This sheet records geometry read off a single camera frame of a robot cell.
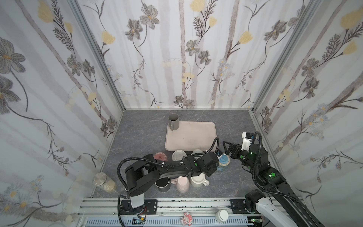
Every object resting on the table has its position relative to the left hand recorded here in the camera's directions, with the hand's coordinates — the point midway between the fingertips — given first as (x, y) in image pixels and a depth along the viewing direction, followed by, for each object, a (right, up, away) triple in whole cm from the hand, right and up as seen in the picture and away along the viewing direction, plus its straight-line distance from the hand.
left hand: (211, 162), depth 83 cm
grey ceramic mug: (-24, +26, +19) cm, 41 cm away
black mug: (-27, -9, -10) cm, 31 cm away
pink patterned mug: (-31, +4, -1) cm, 31 cm away
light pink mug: (-17, -9, -10) cm, 22 cm away
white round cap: (+1, -19, -19) cm, 27 cm away
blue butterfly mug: (+7, +2, -3) cm, 8 cm away
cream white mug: (-9, -9, -7) cm, 14 cm away
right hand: (+7, +14, -10) cm, 18 cm away
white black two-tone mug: (-8, +6, +3) cm, 10 cm away
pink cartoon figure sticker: (-15, -24, -16) cm, 32 cm away
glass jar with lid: (-56, -6, -14) cm, 58 cm away
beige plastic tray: (-11, +13, +22) cm, 28 cm away
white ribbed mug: (-20, +4, +2) cm, 21 cm away
